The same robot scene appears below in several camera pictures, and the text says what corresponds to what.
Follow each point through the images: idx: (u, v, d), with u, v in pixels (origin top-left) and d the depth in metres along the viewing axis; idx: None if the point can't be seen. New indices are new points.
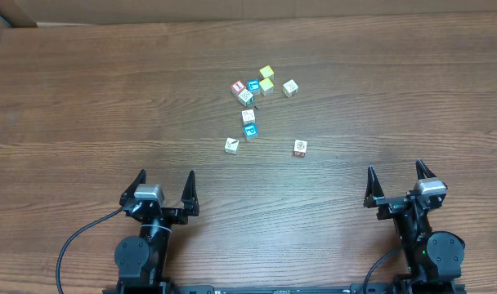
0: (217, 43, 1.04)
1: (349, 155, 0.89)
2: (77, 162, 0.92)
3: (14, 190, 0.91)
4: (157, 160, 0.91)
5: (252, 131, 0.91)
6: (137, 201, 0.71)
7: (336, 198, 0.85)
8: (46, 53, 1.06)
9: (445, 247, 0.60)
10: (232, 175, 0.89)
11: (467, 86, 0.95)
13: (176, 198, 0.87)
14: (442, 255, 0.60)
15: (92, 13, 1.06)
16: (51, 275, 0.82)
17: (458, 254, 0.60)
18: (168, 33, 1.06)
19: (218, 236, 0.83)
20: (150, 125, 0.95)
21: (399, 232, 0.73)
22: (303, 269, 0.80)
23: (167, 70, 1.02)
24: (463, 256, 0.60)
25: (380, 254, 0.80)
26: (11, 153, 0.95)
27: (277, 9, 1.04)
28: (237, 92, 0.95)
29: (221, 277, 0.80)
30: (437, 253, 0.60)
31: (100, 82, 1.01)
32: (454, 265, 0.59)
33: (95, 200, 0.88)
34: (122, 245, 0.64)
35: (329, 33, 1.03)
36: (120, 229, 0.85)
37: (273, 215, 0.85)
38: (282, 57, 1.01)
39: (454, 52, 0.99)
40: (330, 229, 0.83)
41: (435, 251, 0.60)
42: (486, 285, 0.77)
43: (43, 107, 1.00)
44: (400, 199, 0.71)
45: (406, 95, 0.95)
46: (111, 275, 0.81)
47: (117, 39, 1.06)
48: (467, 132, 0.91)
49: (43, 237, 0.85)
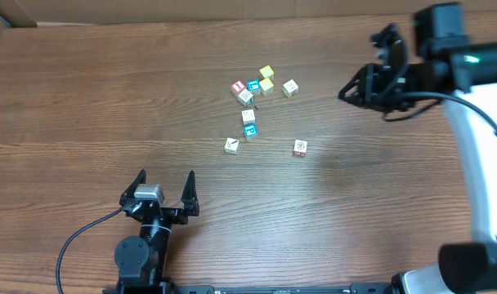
0: (217, 43, 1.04)
1: (349, 155, 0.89)
2: (77, 162, 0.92)
3: (14, 189, 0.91)
4: (157, 160, 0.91)
5: (252, 131, 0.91)
6: (137, 201, 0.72)
7: (336, 198, 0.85)
8: (46, 53, 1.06)
9: (449, 16, 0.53)
10: (232, 175, 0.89)
11: None
13: (176, 198, 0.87)
14: (449, 25, 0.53)
15: (93, 13, 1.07)
16: (51, 275, 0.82)
17: (454, 18, 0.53)
18: (168, 33, 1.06)
19: (218, 236, 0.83)
20: (150, 125, 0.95)
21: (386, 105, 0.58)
22: (302, 269, 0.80)
23: (166, 70, 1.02)
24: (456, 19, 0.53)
25: (379, 255, 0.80)
26: (11, 153, 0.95)
27: (278, 8, 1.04)
28: (237, 92, 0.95)
29: (221, 277, 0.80)
30: (447, 24, 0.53)
31: (100, 82, 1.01)
32: (448, 28, 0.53)
33: (95, 200, 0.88)
34: (122, 245, 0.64)
35: (329, 33, 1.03)
36: (121, 229, 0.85)
37: (273, 215, 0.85)
38: (282, 57, 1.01)
39: None
40: (330, 229, 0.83)
41: (444, 21, 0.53)
42: None
43: (43, 106, 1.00)
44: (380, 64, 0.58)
45: None
46: (112, 274, 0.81)
47: (117, 39, 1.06)
48: None
49: (43, 237, 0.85)
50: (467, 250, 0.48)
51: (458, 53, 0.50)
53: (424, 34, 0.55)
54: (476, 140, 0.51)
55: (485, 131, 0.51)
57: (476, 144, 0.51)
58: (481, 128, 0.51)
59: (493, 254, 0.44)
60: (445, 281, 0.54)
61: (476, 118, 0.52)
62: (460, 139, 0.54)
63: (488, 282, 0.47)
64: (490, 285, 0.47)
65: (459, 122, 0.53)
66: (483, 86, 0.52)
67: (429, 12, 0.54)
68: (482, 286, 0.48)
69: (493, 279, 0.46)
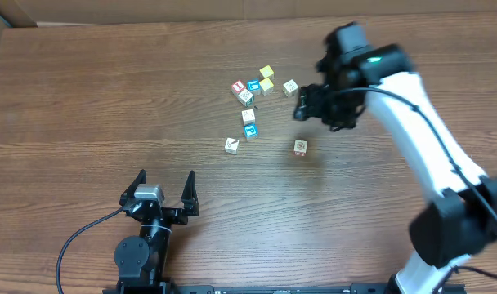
0: (217, 43, 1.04)
1: (349, 155, 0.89)
2: (77, 162, 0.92)
3: (14, 189, 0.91)
4: (157, 160, 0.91)
5: (252, 131, 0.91)
6: (137, 201, 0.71)
7: (336, 198, 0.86)
8: (46, 53, 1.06)
9: (354, 34, 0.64)
10: (232, 175, 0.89)
11: (467, 86, 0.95)
13: (176, 198, 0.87)
14: (355, 40, 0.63)
15: (93, 12, 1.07)
16: (51, 275, 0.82)
17: (357, 35, 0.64)
18: (168, 33, 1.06)
19: (218, 236, 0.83)
20: (151, 124, 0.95)
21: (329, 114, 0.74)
22: (303, 269, 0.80)
23: (166, 70, 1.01)
24: (359, 35, 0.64)
25: (379, 255, 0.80)
26: (11, 153, 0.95)
27: (278, 8, 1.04)
28: (237, 92, 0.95)
29: (221, 277, 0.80)
30: (351, 40, 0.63)
31: (100, 82, 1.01)
32: (355, 42, 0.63)
33: (95, 200, 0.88)
34: (122, 245, 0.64)
35: (329, 33, 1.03)
36: (121, 229, 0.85)
37: (273, 215, 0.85)
38: (282, 57, 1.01)
39: (454, 52, 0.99)
40: (330, 229, 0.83)
41: (348, 38, 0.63)
42: (486, 285, 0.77)
43: (43, 106, 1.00)
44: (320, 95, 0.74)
45: None
46: (112, 275, 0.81)
47: (117, 39, 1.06)
48: (467, 132, 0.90)
49: (43, 237, 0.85)
50: (427, 215, 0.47)
51: (364, 60, 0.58)
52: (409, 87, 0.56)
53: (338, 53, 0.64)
54: (400, 120, 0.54)
55: (404, 108, 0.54)
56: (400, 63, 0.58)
57: (402, 122, 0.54)
58: (400, 107, 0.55)
59: (441, 205, 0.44)
60: (423, 257, 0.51)
61: (391, 100, 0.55)
62: (393, 124, 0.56)
63: (453, 238, 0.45)
64: (458, 242, 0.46)
65: (385, 109, 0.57)
66: (393, 77, 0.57)
67: (337, 36, 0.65)
68: (451, 246, 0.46)
69: (455, 233, 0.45)
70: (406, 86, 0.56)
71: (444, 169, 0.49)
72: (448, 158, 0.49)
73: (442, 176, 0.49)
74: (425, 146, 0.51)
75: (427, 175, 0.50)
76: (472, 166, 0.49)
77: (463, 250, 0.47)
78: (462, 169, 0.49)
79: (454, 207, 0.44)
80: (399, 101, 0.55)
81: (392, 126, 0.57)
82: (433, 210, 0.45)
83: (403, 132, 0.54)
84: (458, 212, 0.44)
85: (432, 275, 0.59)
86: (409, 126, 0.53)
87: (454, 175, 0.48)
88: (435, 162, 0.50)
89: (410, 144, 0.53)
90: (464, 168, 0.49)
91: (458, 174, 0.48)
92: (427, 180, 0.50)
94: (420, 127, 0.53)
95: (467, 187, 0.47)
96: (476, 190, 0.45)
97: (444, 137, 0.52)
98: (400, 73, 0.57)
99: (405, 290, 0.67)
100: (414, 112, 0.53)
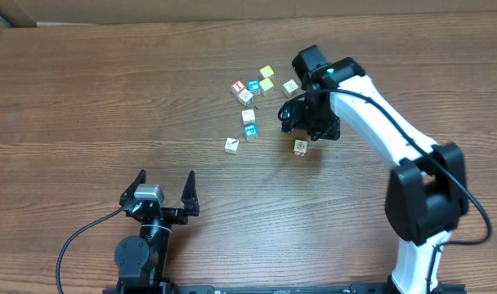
0: (217, 43, 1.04)
1: (349, 154, 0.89)
2: (77, 162, 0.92)
3: (14, 189, 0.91)
4: (157, 160, 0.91)
5: (252, 131, 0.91)
6: (137, 201, 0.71)
7: (336, 198, 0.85)
8: (46, 53, 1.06)
9: (312, 55, 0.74)
10: (232, 175, 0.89)
11: (467, 86, 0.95)
13: (176, 198, 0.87)
14: (315, 60, 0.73)
15: (93, 12, 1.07)
16: (51, 275, 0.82)
17: (315, 55, 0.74)
18: (168, 33, 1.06)
19: (218, 236, 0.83)
20: (151, 125, 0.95)
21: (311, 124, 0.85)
22: (303, 269, 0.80)
23: (166, 70, 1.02)
24: (317, 54, 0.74)
25: (379, 255, 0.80)
26: (11, 153, 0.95)
27: (278, 8, 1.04)
28: (237, 92, 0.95)
29: (221, 277, 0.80)
30: (312, 60, 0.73)
31: (100, 82, 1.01)
32: (315, 60, 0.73)
33: (95, 200, 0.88)
34: (122, 245, 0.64)
35: (329, 33, 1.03)
36: (121, 229, 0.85)
37: (273, 215, 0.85)
38: (282, 57, 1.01)
39: (454, 52, 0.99)
40: (330, 229, 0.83)
41: (309, 59, 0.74)
42: (486, 285, 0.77)
43: (43, 106, 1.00)
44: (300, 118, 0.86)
45: (406, 95, 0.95)
46: (112, 275, 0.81)
47: (117, 39, 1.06)
48: (467, 132, 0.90)
49: (43, 237, 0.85)
50: (391, 188, 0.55)
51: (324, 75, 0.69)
52: (362, 85, 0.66)
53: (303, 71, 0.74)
54: (358, 112, 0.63)
55: (359, 102, 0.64)
56: (351, 70, 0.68)
57: (360, 113, 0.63)
58: (356, 102, 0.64)
59: (399, 172, 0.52)
60: (400, 235, 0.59)
61: (348, 97, 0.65)
62: (354, 118, 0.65)
63: (417, 204, 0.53)
64: (423, 206, 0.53)
65: (346, 107, 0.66)
66: (348, 81, 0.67)
67: (298, 57, 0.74)
68: (418, 209, 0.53)
69: (418, 195, 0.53)
70: (360, 85, 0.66)
71: (399, 144, 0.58)
72: (400, 134, 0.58)
73: (398, 149, 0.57)
74: (380, 129, 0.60)
75: (387, 153, 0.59)
76: (423, 138, 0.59)
77: (429, 215, 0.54)
78: (415, 141, 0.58)
79: (411, 171, 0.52)
80: (354, 98, 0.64)
81: (353, 122, 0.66)
82: (395, 178, 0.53)
83: (364, 123, 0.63)
84: (415, 175, 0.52)
85: (418, 261, 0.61)
86: (366, 115, 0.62)
87: (409, 147, 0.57)
88: (391, 140, 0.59)
89: (370, 131, 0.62)
90: (417, 140, 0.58)
91: (411, 145, 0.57)
92: (389, 158, 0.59)
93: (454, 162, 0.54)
94: (374, 115, 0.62)
95: (420, 154, 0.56)
96: (429, 156, 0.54)
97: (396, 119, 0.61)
98: (355, 77, 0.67)
99: (400, 287, 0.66)
100: (368, 104, 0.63)
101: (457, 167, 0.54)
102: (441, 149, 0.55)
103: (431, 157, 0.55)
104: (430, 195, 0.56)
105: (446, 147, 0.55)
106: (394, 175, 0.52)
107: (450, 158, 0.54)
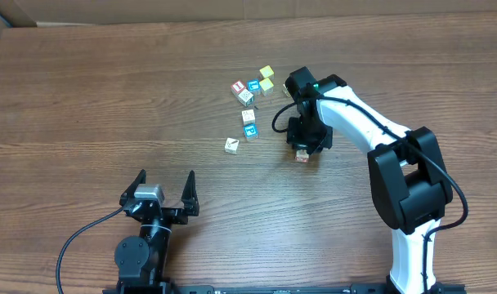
0: (217, 43, 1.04)
1: (349, 155, 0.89)
2: (77, 162, 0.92)
3: (14, 189, 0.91)
4: (157, 160, 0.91)
5: (252, 131, 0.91)
6: (137, 201, 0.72)
7: (336, 198, 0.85)
8: (45, 53, 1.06)
9: (303, 74, 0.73)
10: (233, 176, 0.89)
11: (467, 86, 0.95)
13: (176, 198, 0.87)
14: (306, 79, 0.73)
15: (93, 12, 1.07)
16: (51, 275, 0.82)
17: (307, 76, 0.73)
18: (167, 33, 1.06)
19: (218, 236, 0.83)
20: (150, 125, 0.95)
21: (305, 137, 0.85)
22: (302, 269, 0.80)
23: (166, 70, 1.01)
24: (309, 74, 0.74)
25: (380, 255, 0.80)
26: (11, 153, 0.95)
27: (278, 8, 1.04)
28: (237, 92, 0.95)
29: (221, 277, 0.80)
30: (303, 78, 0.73)
31: (100, 82, 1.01)
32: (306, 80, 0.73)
33: (95, 200, 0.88)
34: (122, 245, 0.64)
35: (329, 33, 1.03)
36: (121, 229, 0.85)
37: (273, 215, 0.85)
38: (283, 57, 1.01)
39: (454, 52, 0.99)
40: (331, 229, 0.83)
41: (301, 77, 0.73)
42: (486, 285, 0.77)
43: (43, 106, 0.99)
44: (295, 135, 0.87)
45: (406, 95, 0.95)
46: (112, 275, 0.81)
47: (117, 39, 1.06)
48: (467, 132, 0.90)
49: (43, 237, 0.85)
50: (371, 174, 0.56)
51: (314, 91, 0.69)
52: (342, 91, 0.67)
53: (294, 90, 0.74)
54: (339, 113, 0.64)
55: (340, 106, 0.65)
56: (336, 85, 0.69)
57: (342, 115, 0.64)
58: (338, 106, 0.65)
59: (374, 156, 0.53)
60: (388, 224, 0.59)
61: (331, 103, 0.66)
62: (338, 121, 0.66)
63: (396, 189, 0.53)
64: (403, 188, 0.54)
65: (330, 112, 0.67)
66: (330, 91, 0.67)
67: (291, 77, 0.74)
68: (398, 193, 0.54)
69: (396, 178, 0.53)
70: (342, 92, 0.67)
71: (376, 134, 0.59)
72: (376, 125, 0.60)
73: (376, 139, 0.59)
74: (359, 124, 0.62)
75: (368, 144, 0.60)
76: (397, 126, 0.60)
77: (412, 200, 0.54)
78: (390, 129, 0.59)
79: (387, 154, 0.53)
80: (336, 103, 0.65)
81: (337, 124, 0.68)
82: (372, 162, 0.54)
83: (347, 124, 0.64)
84: (391, 158, 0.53)
85: (411, 255, 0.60)
86: (347, 116, 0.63)
87: (385, 135, 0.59)
88: (369, 132, 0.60)
89: (353, 131, 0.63)
90: (392, 127, 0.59)
91: (387, 134, 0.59)
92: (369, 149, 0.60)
93: (429, 144, 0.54)
94: (355, 114, 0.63)
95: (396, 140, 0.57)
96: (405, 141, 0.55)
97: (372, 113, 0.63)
98: (338, 89, 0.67)
99: (399, 284, 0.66)
100: (348, 107, 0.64)
101: (434, 149, 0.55)
102: (416, 133, 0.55)
103: (407, 141, 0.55)
104: (413, 181, 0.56)
105: (420, 131, 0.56)
106: (369, 159, 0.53)
107: (425, 141, 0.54)
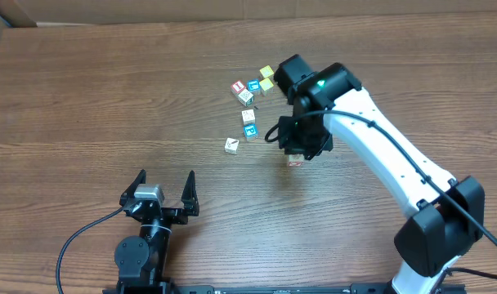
0: (217, 43, 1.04)
1: (349, 155, 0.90)
2: (77, 162, 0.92)
3: (14, 189, 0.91)
4: (157, 160, 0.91)
5: (252, 131, 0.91)
6: (137, 201, 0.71)
7: (336, 198, 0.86)
8: (46, 53, 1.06)
9: (296, 66, 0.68)
10: (233, 175, 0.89)
11: (467, 86, 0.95)
13: (176, 198, 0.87)
14: (300, 71, 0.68)
15: (93, 12, 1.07)
16: (51, 275, 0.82)
17: (302, 69, 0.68)
18: (168, 33, 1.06)
19: (218, 236, 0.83)
20: (151, 125, 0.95)
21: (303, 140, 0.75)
22: (302, 269, 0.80)
23: (166, 71, 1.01)
24: (303, 65, 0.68)
25: (380, 255, 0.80)
26: (11, 153, 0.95)
27: (278, 8, 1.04)
28: (237, 92, 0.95)
29: (221, 277, 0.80)
30: (295, 71, 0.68)
31: (100, 82, 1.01)
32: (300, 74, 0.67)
33: (95, 200, 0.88)
34: (122, 245, 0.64)
35: (329, 33, 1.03)
36: (121, 229, 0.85)
37: (273, 216, 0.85)
38: (283, 57, 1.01)
39: (454, 52, 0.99)
40: (330, 229, 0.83)
41: (293, 69, 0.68)
42: (486, 285, 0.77)
43: (43, 106, 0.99)
44: (289, 140, 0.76)
45: (406, 95, 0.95)
46: (112, 275, 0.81)
47: (117, 39, 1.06)
48: (467, 132, 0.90)
49: (43, 237, 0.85)
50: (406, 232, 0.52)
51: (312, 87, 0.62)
52: (360, 102, 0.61)
53: (287, 84, 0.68)
54: (358, 135, 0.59)
55: (360, 126, 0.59)
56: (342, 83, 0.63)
57: (363, 140, 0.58)
58: (357, 126, 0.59)
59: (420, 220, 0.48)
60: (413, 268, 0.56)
61: (347, 120, 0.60)
62: (355, 145, 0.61)
63: (436, 249, 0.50)
64: (442, 245, 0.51)
65: (346, 132, 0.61)
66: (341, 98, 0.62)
67: (280, 69, 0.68)
68: (436, 251, 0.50)
69: (438, 238, 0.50)
70: (358, 102, 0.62)
71: (414, 180, 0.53)
72: (414, 168, 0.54)
73: (411, 186, 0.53)
74: (388, 158, 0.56)
75: (397, 187, 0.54)
76: (440, 171, 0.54)
77: (447, 253, 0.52)
78: (432, 178, 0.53)
79: (432, 216, 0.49)
80: (354, 120, 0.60)
81: (355, 149, 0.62)
82: (414, 225, 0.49)
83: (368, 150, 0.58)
84: (436, 220, 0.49)
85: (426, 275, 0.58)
86: (370, 143, 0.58)
87: (425, 184, 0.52)
88: (403, 176, 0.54)
89: (376, 161, 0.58)
90: (433, 176, 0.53)
91: (427, 184, 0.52)
92: (399, 193, 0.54)
93: (472, 198, 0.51)
94: (380, 141, 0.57)
95: (439, 194, 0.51)
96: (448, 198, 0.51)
97: (407, 149, 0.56)
98: (349, 92, 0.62)
99: None
100: (371, 128, 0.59)
101: (476, 202, 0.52)
102: (459, 186, 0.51)
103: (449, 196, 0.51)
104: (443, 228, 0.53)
105: (464, 183, 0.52)
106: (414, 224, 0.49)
107: (467, 194, 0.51)
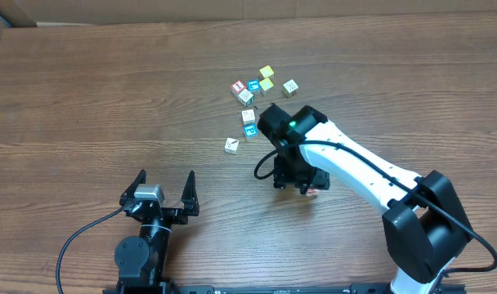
0: (217, 43, 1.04)
1: None
2: (77, 162, 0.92)
3: (13, 189, 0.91)
4: (157, 160, 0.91)
5: (252, 131, 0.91)
6: (137, 201, 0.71)
7: (336, 198, 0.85)
8: (45, 53, 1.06)
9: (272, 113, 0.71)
10: (233, 175, 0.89)
11: (467, 86, 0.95)
13: (176, 198, 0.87)
14: (277, 117, 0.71)
15: (93, 13, 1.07)
16: (51, 275, 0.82)
17: (278, 113, 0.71)
18: (167, 33, 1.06)
19: (217, 236, 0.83)
20: (151, 124, 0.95)
21: (292, 175, 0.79)
22: (302, 269, 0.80)
23: (166, 71, 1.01)
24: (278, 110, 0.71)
25: (379, 255, 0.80)
26: (11, 153, 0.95)
27: (278, 8, 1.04)
28: (237, 92, 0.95)
29: (221, 277, 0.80)
30: (272, 117, 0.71)
31: (100, 82, 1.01)
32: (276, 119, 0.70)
33: (95, 200, 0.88)
34: (122, 245, 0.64)
35: (329, 33, 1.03)
36: (121, 230, 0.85)
37: (273, 215, 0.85)
38: (282, 57, 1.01)
39: (454, 52, 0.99)
40: (330, 229, 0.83)
41: (270, 117, 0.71)
42: (486, 285, 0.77)
43: (43, 106, 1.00)
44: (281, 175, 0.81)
45: (406, 95, 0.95)
46: (111, 275, 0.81)
47: (117, 39, 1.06)
48: (467, 132, 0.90)
49: (43, 237, 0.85)
50: (389, 233, 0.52)
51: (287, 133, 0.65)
52: (326, 131, 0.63)
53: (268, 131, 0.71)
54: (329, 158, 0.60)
55: (329, 149, 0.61)
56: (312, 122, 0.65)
57: (333, 159, 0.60)
58: (326, 149, 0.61)
59: (391, 217, 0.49)
60: (413, 277, 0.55)
61: (316, 147, 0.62)
62: (329, 167, 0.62)
63: (422, 247, 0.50)
64: (427, 244, 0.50)
65: (318, 158, 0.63)
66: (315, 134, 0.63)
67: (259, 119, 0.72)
68: (423, 250, 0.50)
69: (420, 237, 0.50)
70: (324, 131, 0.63)
71: (382, 185, 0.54)
72: (380, 174, 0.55)
73: (382, 192, 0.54)
74: (360, 175, 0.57)
75: (373, 198, 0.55)
76: (406, 172, 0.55)
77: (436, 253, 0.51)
78: (399, 179, 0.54)
79: (403, 214, 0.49)
80: (323, 146, 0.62)
81: (333, 171, 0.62)
82: (388, 225, 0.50)
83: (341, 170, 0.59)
84: (409, 216, 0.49)
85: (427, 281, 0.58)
86: (340, 162, 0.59)
87: (393, 187, 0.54)
88: (373, 184, 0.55)
89: (350, 177, 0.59)
90: (400, 177, 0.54)
91: (395, 184, 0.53)
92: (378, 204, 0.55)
93: (443, 191, 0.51)
94: (347, 159, 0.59)
95: (406, 192, 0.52)
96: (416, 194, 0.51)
97: (373, 160, 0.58)
98: (318, 126, 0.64)
99: None
100: (339, 149, 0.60)
101: (447, 195, 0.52)
102: (427, 181, 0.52)
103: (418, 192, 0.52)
104: (429, 229, 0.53)
105: (431, 177, 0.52)
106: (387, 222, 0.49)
107: (437, 188, 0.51)
